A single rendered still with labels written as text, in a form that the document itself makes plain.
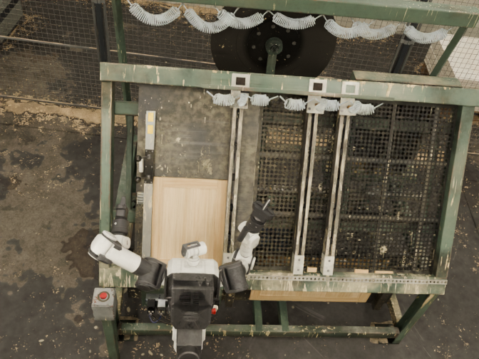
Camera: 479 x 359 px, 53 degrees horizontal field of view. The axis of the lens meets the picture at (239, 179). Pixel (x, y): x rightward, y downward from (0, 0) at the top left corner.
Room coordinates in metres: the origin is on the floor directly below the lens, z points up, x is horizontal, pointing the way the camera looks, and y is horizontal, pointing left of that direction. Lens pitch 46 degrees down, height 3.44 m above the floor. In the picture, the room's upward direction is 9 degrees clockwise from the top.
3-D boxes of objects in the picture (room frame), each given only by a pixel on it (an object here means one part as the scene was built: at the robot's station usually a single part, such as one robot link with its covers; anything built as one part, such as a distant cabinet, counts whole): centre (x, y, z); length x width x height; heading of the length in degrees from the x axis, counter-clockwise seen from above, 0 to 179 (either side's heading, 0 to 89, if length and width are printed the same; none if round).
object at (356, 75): (2.65, -0.95, 1.38); 0.70 x 0.15 x 0.85; 99
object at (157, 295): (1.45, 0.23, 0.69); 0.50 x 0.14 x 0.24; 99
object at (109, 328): (1.31, 0.65, 0.38); 0.06 x 0.06 x 0.75; 9
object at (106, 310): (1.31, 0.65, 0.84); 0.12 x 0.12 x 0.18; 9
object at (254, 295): (1.92, -0.66, 0.53); 0.90 x 0.02 x 0.55; 99
